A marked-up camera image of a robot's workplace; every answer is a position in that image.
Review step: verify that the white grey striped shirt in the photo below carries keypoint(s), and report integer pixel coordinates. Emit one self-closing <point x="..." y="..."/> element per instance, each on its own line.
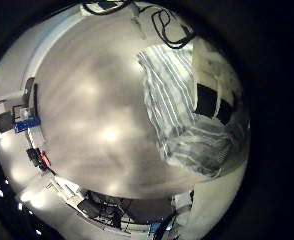
<point x="167" y="100"/>

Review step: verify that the black and red device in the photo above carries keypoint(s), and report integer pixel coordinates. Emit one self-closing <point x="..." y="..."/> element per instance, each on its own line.
<point x="38" y="158"/>

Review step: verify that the blue box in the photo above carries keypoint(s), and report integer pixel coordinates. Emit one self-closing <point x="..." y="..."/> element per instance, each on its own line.
<point x="27" y="124"/>

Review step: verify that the dark flat monitor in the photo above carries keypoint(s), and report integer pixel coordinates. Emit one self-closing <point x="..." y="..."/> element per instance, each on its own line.
<point x="3" y="121"/>

